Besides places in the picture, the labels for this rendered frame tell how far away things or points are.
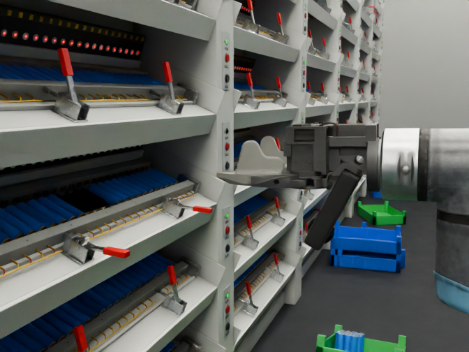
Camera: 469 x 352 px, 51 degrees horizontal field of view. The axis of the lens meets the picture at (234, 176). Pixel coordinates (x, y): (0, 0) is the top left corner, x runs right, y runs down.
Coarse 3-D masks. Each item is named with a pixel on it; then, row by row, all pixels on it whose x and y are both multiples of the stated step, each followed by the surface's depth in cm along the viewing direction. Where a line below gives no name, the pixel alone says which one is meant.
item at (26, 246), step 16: (160, 192) 92; (176, 192) 97; (192, 192) 102; (112, 208) 79; (128, 208) 81; (144, 208) 87; (64, 224) 69; (80, 224) 70; (96, 224) 74; (16, 240) 61; (32, 240) 62; (48, 240) 64; (64, 240) 68; (0, 256) 57; (16, 256) 60; (48, 256) 63
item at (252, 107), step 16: (240, 64) 156; (240, 80) 154; (256, 80) 170; (272, 80) 168; (240, 96) 133; (256, 96) 143; (272, 96) 153; (288, 96) 167; (240, 112) 115; (256, 112) 126; (272, 112) 140; (288, 112) 157; (240, 128) 120
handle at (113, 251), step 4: (84, 240) 66; (80, 244) 66; (84, 244) 66; (88, 244) 66; (88, 248) 65; (92, 248) 65; (96, 248) 65; (100, 248) 65; (104, 248) 65; (108, 248) 65; (112, 248) 65; (116, 248) 65; (104, 252) 64; (108, 252) 64; (112, 252) 64; (116, 252) 64; (120, 252) 63; (124, 252) 63; (128, 252) 64; (116, 256) 64; (120, 256) 64; (124, 256) 63
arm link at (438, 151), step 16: (432, 144) 56; (448, 144) 56; (464, 144) 55; (432, 160) 56; (448, 160) 55; (464, 160) 54; (432, 176) 56; (448, 176) 55; (464, 176) 55; (432, 192) 57; (448, 192) 56; (464, 192) 55; (448, 208) 57; (464, 208) 55
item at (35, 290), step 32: (96, 160) 91; (160, 160) 109; (128, 224) 81; (160, 224) 85; (192, 224) 97; (64, 256) 66; (96, 256) 69; (128, 256) 76; (0, 288) 55; (32, 288) 57; (64, 288) 62; (0, 320) 53; (32, 320) 59
